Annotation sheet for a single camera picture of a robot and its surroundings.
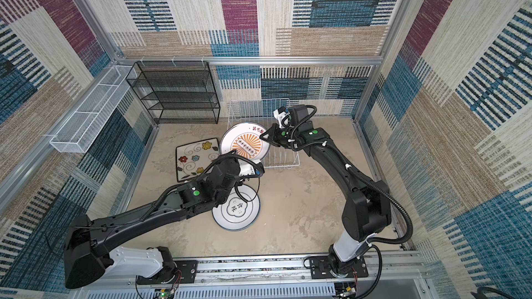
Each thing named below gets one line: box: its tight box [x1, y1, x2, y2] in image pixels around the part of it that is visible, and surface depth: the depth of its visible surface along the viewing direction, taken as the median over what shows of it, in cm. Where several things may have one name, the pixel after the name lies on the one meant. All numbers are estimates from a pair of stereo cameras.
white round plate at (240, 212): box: [211, 184, 261, 232], surface depth 85 cm
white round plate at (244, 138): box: [219, 122, 271, 163], surface depth 82 cm
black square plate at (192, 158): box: [175, 137, 221, 183], surface depth 103 cm
